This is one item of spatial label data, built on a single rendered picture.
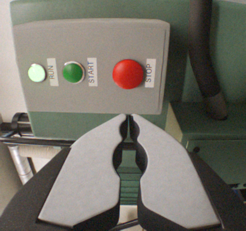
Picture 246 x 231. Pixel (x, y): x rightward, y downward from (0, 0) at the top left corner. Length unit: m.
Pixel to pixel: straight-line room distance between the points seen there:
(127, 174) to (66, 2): 0.34
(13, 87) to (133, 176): 1.77
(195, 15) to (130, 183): 0.35
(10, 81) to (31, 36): 1.85
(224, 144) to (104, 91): 0.15
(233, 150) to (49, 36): 0.24
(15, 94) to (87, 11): 1.88
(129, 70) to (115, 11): 0.09
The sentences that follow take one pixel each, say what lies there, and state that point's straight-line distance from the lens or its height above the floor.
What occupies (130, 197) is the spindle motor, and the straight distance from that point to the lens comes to 0.47.
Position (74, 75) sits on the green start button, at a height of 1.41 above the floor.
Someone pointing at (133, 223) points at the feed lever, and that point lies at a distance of 0.45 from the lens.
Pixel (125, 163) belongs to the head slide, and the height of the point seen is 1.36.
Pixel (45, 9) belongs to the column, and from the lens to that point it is 0.27.
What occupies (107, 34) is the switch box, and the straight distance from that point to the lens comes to 0.19.
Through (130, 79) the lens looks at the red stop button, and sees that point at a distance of 0.19.
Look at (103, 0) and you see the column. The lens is 0.25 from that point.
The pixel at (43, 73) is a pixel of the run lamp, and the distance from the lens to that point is 0.21.
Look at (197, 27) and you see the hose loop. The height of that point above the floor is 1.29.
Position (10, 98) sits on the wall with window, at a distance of 2.14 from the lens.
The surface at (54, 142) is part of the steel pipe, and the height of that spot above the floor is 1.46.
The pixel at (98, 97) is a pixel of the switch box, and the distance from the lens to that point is 0.21.
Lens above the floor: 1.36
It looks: 1 degrees up
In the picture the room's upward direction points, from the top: 89 degrees counter-clockwise
